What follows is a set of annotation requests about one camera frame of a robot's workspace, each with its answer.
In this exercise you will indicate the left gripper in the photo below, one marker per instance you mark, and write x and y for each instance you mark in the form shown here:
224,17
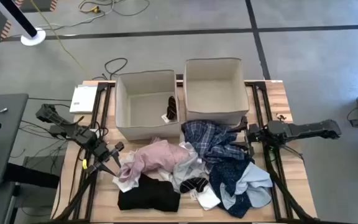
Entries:
102,152

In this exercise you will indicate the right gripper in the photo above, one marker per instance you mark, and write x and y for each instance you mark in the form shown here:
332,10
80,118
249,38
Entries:
257,133

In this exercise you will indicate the blue plaid shirt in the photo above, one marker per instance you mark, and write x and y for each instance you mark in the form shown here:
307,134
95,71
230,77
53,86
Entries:
210,140

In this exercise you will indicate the pink shirt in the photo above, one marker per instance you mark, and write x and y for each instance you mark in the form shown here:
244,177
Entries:
157,155

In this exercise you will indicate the black garment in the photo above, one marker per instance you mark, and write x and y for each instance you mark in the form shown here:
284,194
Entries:
148,194

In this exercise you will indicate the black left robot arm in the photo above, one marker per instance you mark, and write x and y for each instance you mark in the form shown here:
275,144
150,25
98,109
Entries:
73,132

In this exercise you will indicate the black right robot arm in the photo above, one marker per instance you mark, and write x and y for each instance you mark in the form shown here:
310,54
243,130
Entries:
306,129

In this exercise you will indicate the beige fabric storage bin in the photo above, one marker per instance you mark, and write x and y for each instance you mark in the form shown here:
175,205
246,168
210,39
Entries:
148,127
216,115

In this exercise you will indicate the navy dotted garment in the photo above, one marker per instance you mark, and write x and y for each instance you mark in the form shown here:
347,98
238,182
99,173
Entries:
225,174

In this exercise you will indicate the small black clip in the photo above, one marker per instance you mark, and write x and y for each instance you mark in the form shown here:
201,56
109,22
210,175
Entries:
281,117

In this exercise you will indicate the light blue garment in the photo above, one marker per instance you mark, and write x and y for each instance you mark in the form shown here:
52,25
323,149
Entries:
253,186

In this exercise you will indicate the white flat box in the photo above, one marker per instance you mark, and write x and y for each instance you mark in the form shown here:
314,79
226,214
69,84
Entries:
83,99

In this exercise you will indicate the white paper tag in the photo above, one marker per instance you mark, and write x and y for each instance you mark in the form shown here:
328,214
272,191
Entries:
193,194
165,118

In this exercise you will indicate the black striped sock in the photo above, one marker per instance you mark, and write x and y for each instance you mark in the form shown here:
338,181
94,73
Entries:
194,184
171,107

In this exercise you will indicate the grey sock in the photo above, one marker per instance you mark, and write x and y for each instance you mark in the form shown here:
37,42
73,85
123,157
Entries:
185,174

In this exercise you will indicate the black desk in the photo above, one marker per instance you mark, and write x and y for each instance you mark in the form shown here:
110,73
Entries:
2,140

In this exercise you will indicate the black pole white round base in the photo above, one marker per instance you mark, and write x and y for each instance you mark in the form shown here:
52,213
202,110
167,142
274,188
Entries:
17,15

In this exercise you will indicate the black aluminium frame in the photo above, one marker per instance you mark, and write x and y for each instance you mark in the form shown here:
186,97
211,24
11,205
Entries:
266,99
99,102

